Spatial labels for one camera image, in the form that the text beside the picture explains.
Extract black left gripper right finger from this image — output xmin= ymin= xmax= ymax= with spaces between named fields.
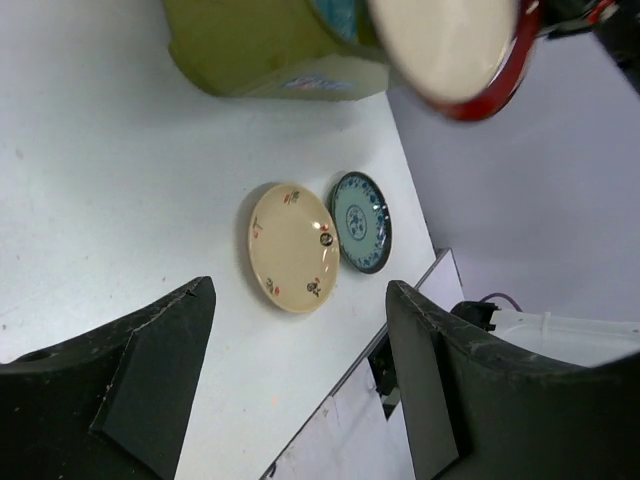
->
xmin=386 ymin=281 xmax=639 ymax=479

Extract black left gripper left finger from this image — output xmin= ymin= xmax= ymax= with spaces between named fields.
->
xmin=1 ymin=276 xmax=216 ymax=479

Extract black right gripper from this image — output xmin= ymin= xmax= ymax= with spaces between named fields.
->
xmin=537 ymin=0 xmax=639 ymax=93

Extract red rimmed cream plate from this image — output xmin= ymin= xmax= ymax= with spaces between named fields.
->
xmin=368 ymin=0 xmax=542 ymax=122

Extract blue floral small plate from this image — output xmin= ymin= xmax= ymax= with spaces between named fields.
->
xmin=327 ymin=171 xmax=392 ymax=274

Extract cream plate with flowers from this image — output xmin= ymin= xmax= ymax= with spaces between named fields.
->
xmin=247 ymin=183 xmax=341 ymax=314

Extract teal scalloped ceramic plate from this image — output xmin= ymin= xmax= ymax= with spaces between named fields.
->
xmin=311 ymin=0 xmax=358 ymax=43

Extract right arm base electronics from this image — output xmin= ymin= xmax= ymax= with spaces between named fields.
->
xmin=368 ymin=336 xmax=401 ymax=419

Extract olive green plastic bin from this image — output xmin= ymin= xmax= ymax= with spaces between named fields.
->
xmin=163 ymin=0 xmax=393 ymax=102

